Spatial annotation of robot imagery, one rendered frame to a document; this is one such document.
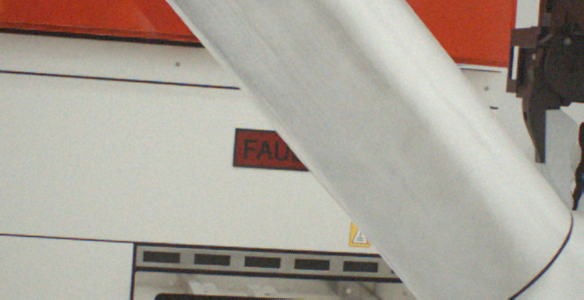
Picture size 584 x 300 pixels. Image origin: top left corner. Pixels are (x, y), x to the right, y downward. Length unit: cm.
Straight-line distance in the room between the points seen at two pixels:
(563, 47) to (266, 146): 62
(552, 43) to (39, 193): 74
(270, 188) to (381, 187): 90
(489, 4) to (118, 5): 45
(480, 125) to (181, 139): 89
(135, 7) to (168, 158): 19
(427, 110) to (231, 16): 9
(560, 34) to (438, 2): 55
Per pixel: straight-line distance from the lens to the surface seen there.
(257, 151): 138
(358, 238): 142
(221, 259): 140
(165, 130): 137
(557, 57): 84
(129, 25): 132
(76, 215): 138
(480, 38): 140
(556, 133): 85
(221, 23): 49
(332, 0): 48
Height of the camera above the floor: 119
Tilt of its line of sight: 3 degrees down
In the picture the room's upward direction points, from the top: 4 degrees clockwise
